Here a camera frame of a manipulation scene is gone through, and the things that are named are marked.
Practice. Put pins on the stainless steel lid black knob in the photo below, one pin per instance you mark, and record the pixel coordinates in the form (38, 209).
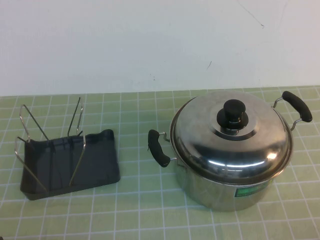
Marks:
(200, 140)

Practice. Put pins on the green checked tablecloth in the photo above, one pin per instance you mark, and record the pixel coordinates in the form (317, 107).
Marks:
(150, 205)

